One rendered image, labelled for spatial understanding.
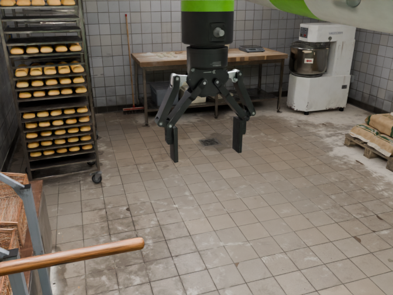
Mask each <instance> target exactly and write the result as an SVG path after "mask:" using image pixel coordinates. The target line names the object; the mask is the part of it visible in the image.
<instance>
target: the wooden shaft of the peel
mask: <svg viewBox="0 0 393 295"><path fill-rule="evenodd" d="M143 248H144V239H143V238H139V237H138V238H132V239H126V240H122V241H116V242H110V243H103V244H99V245H93V246H87V247H83V248H77V249H70V250H67V251H61V252H54V253H48V254H44V255H38V256H32V257H28V258H21V259H15V260H9V261H6V262H0V276H6V275H11V274H15V273H21V272H27V271H31V270H36V269H42V268H46V267H52V266H58V265H64V264H68V263H73V262H79V261H83V260H89V259H95V258H101V257H104V256H111V255H116V254H120V253H126V252H132V251H138V250H141V249H143Z"/></svg>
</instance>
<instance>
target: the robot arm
mask: <svg viewBox="0 0 393 295"><path fill-rule="evenodd" d="M244 1H248V2H252V3H254V4H258V5H262V6H266V7H269V8H273V9H277V10H279V11H284V12H288V13H293V14H296V15H301V16H305V17H309V18H314V19H319V20H324V21H327V22H332V23H338V24H341V25H346V26H352V27H356V28H362V29H368V30H374V31H378V32H384V33H391V34H393V0H244ZM234 3H235V0H181V33H182V42H183V44H188V45H190V46H187V72H186V75H176V74H175V73H172V74H171V75H170V85H169V87H168V90H167V92H166V94H165V96H164V99H163V101H162V103H161V105H160V108H159V110H158V113H157V115H156V117H155V119H154V121H155V123H156V124H157V125H158V126H159V127H164V129H165V141H166V143H167V144H168V145H170V157H171V159H172V160H173V162H174V163H177V162H178V128H177V127H176V126H175V124H176V123H177V121H178V120H179V119H180V118H181V116H182V115H183V113H184V112H185V111H186V109H187V108H188V107H189V105H190V104H191V102H192V101H194V100H195V99H196V98H197V96H199V97H201V98H202V97H207V96H212V97H214V96H216V95H218V94H219V95H220V96H221V97H222V98H223V99H224V100H225V101H226V103H227V104H228V105H229V106H230V107H231V109H232V110H233V111H234V112H235V114H236V115H237V116H238V117H237V116H234V117H233V143H232V149H234V150H235V151H237V153H241V152H242V139H243V135H245V133H246V121H248V120H249V119H250V116H255V114H256V111H255V109H254V106H253V104H252V102H251V99H250V97H249V94H248V92H247V90H246V87H245V85H244V82H243V72H242V71H240V70H237V69H233V70H232V71H230V72H227V59H228V47H227V46H225V45H226V44H231V43H232V42H233V21H234ZM229 78H230V80H231V81H232V82H233V85H234V87H235V89H236V91H237V94H238V96H239V98H240V100H241V103H242V105H243V108H244V110H243V109H242V108H241V107H240V105H239V104H238V103H237V102H236V101H235V99H234V98H233V97H232V96H231V94H230V92H229V91H228V90H227V89H226V87H225V84H226V82H227V81H228V79H229ZM183 82H186V83H187V84H188V86H189V87H188V88H187V89H186V91H185V92H184V95H183V96H182V98H181V99H180V100H179V102H178V103H177V105H176V106H175V107H174V109H173V110H172V111H171V112H170V114H169V111H170V109H171V107H172V105H173V103H174V100H175V98H176V96H177V93H178V91H179V88H180V87H181V86H182V84H183ZM168 114H169V115H168Z"/></svg>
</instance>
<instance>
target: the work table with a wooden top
mask: <svg viewBox="0 0 393 295"><path fill-rule="evenodd" d="M262 48H263V49H264V50H265V51H264V52H249V53H247V52H244V51H242V50H239V48H236V49H229V50H228V59H227V66H237V65H248V64H259V71H258V88H247V89H246V90H247V92H248V94H249V97H250V99H251V102H260V101H272V100H278V101H277V109H278V110H277V112H280V111H279V109H280V106H281V93H282V81H283V73H284V61H285V59H287V58H288V54H285V53H281V52H278V51H275V50H271V49H268V48H265V47H262ZM175 52H182V53H178V54H176V55H177V56H178V57H173V56H172V57H165V56H163V58H160V57H158V56H157V55H156V54H157V53H160V54H161V55H163V53H166V54H168V55H170V53H171V52H150V53H153V54H154V55H144V54H146V53H131V57H132V59H133V60H134V66H135V84H136V102H137V107H140V103H139V101H140V102H141V104H142V105H143V107H144V118H145V125H146V126H148V113H147V112H152V111H158V110H159V108H160V106H157V105H156V103H155V102H154V101H153V100H152V98H151V96H149V97H147V91H146V71H152V70H170V69H181V68H187V51H174V52H173V53H175ZM266 63H281V67H280V80H279V87H278V97H276V96H275V95H272V94H270V93H269V92H267V91H264V90H262V89H261V72H262V64H266ZM137 64H138V65H139V66H140V67H141V68H142V77H143V97H139V85H138V75H137ZM228 91H229V92H230V93H232V94H233V96H232V97H233V98H234V99H235V101H236V102H237V103H238V104H241V100H240V98H239V96H238V94H237V91H236V90H228ZM218 105H228V104H227V103H226V101H225V100H224V99H223V98H221V99H218V95H216V96H215V99H214V98H212V97H210V96H207V97H206V102H198V103H191V104H190V105H189V107H188V108H196V107H208V106H215V119H217V118H218V117H217V115H218Z"/></svg>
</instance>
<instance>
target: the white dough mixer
mask: <svg viewBox="0 0 393 295"><path fill-rule="evenodd" d="M355 32H356V27H352V26H346V25H341V24H338V23H332V22H324V23H301V24H300V33H299V40H298V41H296V42H293V43H291V45H290V54H289V66H288V67H289V70H290V71H291V72H292V73H291V74H290V75H289V83H288V95H287V107H289V108H291V109H293V110H297V111H305V112H304V115H309V111H318V110H325V109H336V108H339V111H343V110H344V108H345V107H346V103H347V96H348V92H349V85H350V78H351V75H350V69H351V63H352V58H353V51H354V44H355V39H354V37H355ZM300 41H303V42H300ZM304 41H305V42H304ZM312 42H315V43H316V44H311V43H312ZM296 43H297V44H296ZM299 43H300V44H299ZM301 43H302V44H301ZM306 43H309V44H306Z"/></svg>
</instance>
